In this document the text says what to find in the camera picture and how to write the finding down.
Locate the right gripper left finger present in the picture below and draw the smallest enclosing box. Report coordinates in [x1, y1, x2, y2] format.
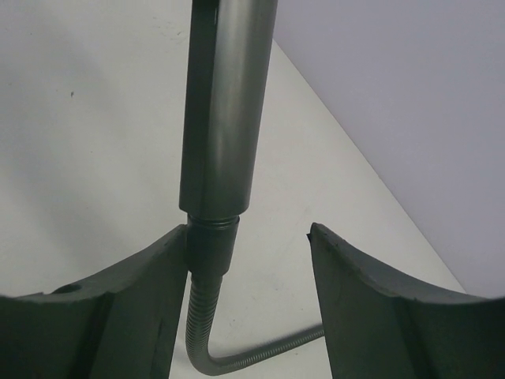
[1, 226, 187, 378]

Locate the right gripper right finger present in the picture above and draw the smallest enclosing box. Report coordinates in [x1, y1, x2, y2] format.
[308, 223, 504, 378]

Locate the dark grey flexible hose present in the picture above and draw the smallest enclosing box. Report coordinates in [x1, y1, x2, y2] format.
[184, 220, 327, 374]

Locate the grey shower head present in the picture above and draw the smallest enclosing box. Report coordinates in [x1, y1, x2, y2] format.
[179, 0, 278, 220]

